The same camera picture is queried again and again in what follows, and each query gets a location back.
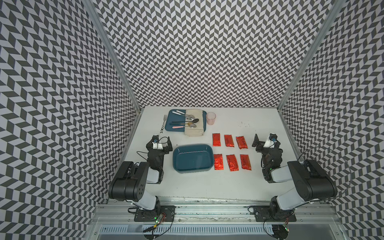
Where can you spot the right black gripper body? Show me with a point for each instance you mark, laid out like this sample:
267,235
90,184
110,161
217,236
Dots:
264,150

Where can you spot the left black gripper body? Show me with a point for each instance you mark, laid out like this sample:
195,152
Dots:
164,151

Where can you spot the teal storage box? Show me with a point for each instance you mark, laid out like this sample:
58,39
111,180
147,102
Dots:
193,158

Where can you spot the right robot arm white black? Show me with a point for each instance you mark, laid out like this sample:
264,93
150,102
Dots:
311,182

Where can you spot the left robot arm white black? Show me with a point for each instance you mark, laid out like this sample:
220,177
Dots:
130,181

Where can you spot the teal cutlery tray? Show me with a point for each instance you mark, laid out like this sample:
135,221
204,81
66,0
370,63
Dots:
173,117

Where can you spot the pink translucent cup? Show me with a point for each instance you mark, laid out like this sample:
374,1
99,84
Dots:
211,118

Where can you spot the pink handled spoon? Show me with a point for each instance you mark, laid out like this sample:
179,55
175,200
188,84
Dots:
190,125

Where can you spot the patterned handle fork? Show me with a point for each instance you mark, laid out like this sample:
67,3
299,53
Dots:
163,125

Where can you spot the black handled spoon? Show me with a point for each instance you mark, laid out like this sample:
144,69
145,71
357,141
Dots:
185,122

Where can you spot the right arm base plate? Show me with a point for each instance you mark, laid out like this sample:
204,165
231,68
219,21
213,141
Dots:
273,214

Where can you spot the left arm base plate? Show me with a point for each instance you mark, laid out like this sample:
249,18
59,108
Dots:
151,216

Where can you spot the aluminium front rail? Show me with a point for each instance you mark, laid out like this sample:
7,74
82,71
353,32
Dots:
213,211

